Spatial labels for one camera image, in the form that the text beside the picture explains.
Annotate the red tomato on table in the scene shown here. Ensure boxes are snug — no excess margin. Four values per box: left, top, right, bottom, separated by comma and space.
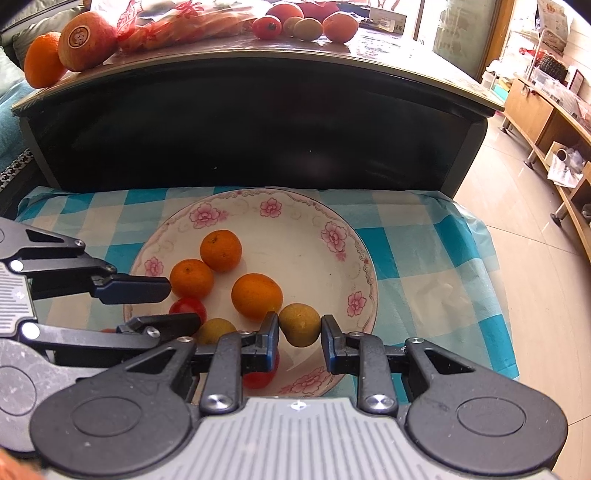
252, 15, 282, 40

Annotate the small mandarin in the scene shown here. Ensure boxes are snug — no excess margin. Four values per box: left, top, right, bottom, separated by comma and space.
169, 259, 215, 299
200, 229, 243, 273
231, 272, 284, 321

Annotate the pale orange fruit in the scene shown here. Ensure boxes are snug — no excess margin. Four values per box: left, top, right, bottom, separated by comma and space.
322, 12, 359, 44

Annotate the white floral plate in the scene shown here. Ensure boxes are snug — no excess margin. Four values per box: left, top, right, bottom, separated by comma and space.
123, 189, 379, 397

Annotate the clear plastic bag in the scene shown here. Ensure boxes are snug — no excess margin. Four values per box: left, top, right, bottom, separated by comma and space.
547, 147, 590, 188

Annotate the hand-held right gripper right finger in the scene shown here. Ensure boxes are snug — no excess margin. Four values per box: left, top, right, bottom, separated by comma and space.
321, 314, 476, 416

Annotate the plain orange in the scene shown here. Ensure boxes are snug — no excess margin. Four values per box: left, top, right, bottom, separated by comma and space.
24, 32, 68, 89

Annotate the white carton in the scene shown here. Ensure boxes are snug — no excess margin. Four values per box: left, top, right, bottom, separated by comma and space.
368, 6, 408, 34

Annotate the wall calendar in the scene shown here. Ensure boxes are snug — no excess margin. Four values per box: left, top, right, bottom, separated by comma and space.
537, 0, 572, 52

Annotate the brown longan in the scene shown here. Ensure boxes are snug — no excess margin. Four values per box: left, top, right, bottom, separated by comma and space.
196, 318, 238, 346
278, 303, 322, 348

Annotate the blue white checkered tablecloth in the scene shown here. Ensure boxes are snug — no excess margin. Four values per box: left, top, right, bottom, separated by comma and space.
16, 186, 520, 398

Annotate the person's reddish clothing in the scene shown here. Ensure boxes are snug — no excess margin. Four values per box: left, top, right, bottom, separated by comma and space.
0, 449, 44, 480

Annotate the red cherry tomato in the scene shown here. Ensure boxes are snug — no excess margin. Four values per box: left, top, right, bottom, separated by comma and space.
242, 351, 280, 389
168, 296, 208, 324

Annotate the wooden television stand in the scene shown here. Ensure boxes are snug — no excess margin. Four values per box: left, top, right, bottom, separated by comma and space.
501, 76, 591, 278

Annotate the teal sofa cover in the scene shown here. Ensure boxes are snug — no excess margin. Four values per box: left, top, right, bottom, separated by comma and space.
0, 46, 29, 176

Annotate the grey cushion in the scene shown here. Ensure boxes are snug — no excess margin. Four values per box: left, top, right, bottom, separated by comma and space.
13, 7, 86, 63

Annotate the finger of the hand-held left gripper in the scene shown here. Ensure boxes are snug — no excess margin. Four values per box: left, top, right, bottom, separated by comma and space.
0, 217, 171, 305
21, 313, 202, 368

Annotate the red fruit bag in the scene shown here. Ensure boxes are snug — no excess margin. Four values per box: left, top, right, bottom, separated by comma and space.
115, 0, 259, 52

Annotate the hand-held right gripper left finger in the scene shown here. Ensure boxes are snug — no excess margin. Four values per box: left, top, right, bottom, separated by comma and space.
126, 311, 281, 415

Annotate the orange with round sticker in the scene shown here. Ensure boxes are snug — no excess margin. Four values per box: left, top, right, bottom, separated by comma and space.
58, 11, 118, 73

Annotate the dark basket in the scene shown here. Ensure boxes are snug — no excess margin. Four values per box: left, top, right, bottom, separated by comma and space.
538, 53, 570, 80

